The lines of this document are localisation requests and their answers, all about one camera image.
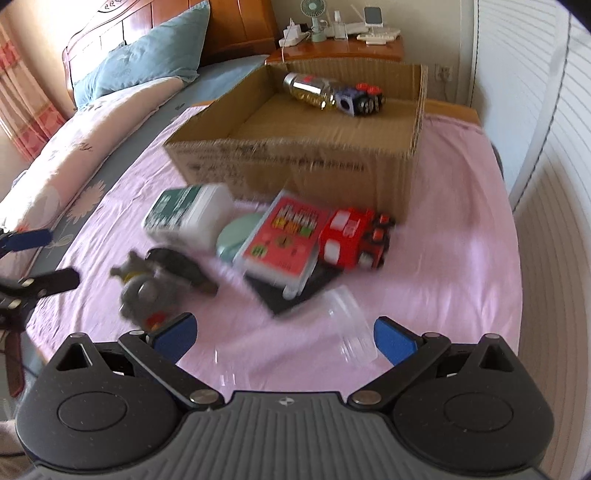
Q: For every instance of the red fire truck toy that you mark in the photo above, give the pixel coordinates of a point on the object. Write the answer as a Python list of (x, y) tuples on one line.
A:
[(355, 238)]

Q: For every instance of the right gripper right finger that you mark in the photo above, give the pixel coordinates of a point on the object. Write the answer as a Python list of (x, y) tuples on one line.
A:
[(431, 371)]

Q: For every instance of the blue pillow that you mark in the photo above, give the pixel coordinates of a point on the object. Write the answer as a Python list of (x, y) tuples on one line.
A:
[(147, 55)]

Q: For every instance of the wooden nightstand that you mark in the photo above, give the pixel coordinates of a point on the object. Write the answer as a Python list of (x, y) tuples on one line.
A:
[(352, 48)]

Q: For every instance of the wall socket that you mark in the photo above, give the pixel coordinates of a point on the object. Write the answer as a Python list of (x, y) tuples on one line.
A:
[(443, 74)]

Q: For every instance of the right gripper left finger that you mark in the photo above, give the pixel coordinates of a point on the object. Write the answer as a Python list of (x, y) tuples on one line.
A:
[(138, 370)]

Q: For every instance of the pink curtain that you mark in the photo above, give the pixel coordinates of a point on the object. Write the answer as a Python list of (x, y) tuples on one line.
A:
[(29, 118)]

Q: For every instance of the pink bed sheet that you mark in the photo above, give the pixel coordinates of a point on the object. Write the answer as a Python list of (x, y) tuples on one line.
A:
[(296, 309)]

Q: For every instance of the clear plastic cup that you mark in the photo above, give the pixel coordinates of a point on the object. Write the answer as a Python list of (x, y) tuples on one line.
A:
[(356, 339)]

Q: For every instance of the red label plastic card case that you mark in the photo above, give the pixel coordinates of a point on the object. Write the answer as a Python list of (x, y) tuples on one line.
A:
[(283, 249)]

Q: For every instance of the white power adapter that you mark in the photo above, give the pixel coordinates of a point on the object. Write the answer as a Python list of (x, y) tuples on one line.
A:
[(294, 34)]

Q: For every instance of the cardboard box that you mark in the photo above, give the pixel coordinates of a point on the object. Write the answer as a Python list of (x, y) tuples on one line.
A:
[(259, 140)]

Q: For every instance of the grey spiky robot toy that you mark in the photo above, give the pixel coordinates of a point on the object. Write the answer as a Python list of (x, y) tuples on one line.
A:
[(149, 294)]

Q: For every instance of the white smart display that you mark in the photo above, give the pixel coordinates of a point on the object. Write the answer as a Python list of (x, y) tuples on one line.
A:
[(373, 16)]

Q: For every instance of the white louvered closet door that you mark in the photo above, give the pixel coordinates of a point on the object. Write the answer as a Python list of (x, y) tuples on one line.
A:
[(532, 91)]

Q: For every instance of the black cube toy red buttons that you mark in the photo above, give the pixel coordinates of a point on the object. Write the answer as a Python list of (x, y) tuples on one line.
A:
[(360, 101)]

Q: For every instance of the teal egg-shaped case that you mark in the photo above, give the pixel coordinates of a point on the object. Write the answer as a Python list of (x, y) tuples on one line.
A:
[(233, 235)]

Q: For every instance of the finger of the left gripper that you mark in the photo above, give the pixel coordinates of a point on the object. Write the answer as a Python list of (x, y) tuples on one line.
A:
[(20, 241), (37, 287)]

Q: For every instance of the white green medical bottle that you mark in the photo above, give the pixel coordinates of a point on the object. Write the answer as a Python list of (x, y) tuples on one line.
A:
[(192, 216)]

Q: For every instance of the clear bottle gold contents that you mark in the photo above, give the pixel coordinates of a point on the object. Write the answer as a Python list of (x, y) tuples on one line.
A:
[(313, 90)]

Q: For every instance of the clear spray bottle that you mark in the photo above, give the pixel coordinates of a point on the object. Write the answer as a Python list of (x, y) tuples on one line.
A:
[(339, 26)]

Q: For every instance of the black digital timer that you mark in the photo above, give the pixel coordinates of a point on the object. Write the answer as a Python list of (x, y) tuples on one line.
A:
[(279, 300)]

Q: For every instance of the green desk fan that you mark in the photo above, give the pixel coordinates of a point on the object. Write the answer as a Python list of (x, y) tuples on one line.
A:
[(315, 9)]

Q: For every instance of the wooden headboard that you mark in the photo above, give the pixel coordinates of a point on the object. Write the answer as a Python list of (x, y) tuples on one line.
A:
[(209, 31)]

